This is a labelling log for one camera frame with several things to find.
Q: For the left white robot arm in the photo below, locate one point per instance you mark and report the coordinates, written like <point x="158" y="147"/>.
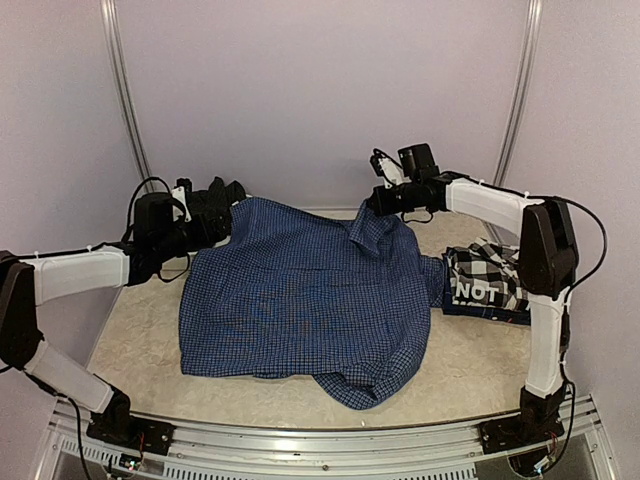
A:
<point x="161" y="226"/>

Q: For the right aluminium frame post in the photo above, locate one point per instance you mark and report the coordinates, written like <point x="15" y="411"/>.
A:
<point x="521" y="88"/>

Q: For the left aluminium frame post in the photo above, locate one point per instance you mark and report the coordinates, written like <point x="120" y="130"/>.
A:
<point x="116" y="54"/>

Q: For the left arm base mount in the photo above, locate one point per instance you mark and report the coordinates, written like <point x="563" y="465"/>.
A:
<point x="119" y="427"/>

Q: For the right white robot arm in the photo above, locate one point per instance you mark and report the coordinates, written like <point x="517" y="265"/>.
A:
<point x="546" y="267"/>

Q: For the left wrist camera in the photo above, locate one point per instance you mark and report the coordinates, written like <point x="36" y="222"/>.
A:
<point x="179" y="193"/>

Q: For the aluminium frame post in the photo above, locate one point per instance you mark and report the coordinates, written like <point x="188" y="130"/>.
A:
<point x="116" y="54"/>
<point x="521" y="88"/>

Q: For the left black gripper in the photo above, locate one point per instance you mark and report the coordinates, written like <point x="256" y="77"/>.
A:
<point x="218" y="233"/>

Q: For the black white plaid folded shirt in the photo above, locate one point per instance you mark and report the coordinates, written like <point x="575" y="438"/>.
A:
<point x="482" y="282"/>

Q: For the black striped shirt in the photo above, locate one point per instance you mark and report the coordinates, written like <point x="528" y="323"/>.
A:
<point x="218" y="198"/>

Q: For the front aluminium rail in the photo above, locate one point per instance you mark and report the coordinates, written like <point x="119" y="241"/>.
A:
<point x="204" y="450"/>

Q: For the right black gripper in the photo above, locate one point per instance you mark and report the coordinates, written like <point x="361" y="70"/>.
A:
<point x="383" y="209"/>

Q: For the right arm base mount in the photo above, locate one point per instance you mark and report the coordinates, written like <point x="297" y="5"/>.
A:
<point x="520" y="430"/>

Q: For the blue checked long sleeve shirt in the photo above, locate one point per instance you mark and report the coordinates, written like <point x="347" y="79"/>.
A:
<point x="347" y="302"/>

